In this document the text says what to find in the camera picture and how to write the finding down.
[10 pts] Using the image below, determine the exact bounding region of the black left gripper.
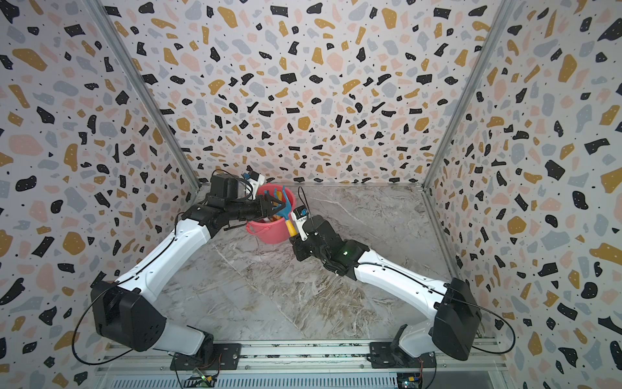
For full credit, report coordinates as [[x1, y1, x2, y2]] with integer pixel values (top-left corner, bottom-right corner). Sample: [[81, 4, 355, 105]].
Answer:
[[227, 194, 287, 223]]

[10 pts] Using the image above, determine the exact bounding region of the small teal rake yellow handle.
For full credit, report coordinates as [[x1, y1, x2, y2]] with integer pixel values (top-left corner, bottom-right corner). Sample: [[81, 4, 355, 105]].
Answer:
[[269, 186, 298, 238]]

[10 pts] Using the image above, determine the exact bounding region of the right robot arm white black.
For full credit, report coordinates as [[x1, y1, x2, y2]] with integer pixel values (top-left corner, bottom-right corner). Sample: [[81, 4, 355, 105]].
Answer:
[[290, 216, 482, 361]]

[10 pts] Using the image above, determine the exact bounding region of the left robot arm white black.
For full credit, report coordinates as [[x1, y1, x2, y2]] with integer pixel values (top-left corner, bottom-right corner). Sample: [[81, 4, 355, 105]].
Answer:
[[92, 172, 288, 356]]

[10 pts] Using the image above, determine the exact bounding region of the pink plastic bucket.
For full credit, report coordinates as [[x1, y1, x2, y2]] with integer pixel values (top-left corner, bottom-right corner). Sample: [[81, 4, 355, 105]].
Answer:
[[246, 183, 296, 245]]

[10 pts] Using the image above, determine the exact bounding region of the green circuit board right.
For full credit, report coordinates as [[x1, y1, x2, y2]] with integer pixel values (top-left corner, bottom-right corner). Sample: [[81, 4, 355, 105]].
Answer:
[[396, 372, 423, 389]]

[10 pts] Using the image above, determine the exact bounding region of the green circuit board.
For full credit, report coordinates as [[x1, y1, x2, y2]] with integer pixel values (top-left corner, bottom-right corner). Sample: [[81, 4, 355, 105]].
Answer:
[[396, 372, 423, 389], [186, 368, 219, 388]]

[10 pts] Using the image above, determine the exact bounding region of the green circuit board left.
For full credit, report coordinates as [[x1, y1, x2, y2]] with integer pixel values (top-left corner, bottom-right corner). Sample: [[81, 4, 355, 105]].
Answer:
[[186, 368, 219, 388]]

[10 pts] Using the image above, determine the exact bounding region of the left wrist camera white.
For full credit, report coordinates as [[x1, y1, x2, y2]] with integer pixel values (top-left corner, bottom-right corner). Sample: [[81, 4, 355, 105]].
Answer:
[[242, 170, 267, 194]]

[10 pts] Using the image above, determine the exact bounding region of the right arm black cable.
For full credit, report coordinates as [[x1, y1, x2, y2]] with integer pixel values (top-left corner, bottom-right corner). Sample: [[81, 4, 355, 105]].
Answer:
[[297, 185, 517, 355]]

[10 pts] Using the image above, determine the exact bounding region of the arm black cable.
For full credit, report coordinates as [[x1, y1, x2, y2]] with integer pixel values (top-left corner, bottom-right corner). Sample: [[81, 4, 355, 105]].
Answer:
[[71, 211, 186, 366], [297, 185, 517, 355]]

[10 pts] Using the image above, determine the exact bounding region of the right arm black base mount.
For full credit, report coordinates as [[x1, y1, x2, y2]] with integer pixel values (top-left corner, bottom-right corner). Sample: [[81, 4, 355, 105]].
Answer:
[[367, 324, 437, 369]]

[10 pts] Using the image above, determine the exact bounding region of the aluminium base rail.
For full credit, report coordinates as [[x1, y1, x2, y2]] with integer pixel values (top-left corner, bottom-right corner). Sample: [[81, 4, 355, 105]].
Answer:
[[94, 339, 514, 388]]

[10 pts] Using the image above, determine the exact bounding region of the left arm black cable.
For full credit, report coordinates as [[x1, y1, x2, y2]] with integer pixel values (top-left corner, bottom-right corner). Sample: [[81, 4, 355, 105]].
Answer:
[[71, 211, 186, 366]]

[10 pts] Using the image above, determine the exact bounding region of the aluminium back wall rail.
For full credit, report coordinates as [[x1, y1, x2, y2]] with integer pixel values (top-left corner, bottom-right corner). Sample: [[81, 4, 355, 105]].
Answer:
[[198, 181, 424, 188]]

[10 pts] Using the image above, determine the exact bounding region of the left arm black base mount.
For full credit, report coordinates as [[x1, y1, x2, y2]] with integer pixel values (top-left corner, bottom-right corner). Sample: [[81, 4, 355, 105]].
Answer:
[[170, 332, 242, 371]]

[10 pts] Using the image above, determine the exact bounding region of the aluminium left corner post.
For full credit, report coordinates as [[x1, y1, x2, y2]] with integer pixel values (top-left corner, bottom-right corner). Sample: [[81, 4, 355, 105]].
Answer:
[[83, 1, 201, 193]]

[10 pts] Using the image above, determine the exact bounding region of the aluminium corner post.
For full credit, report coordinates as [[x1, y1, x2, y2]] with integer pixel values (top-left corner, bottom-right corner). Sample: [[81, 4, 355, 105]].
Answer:
[[421, 0, 516, 193], [83, 1, 201, 193]]

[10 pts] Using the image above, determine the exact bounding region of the aluminium right corner post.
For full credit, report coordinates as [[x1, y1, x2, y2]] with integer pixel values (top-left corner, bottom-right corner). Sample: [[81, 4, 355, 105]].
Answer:
[[421, 0, 516, 193]]

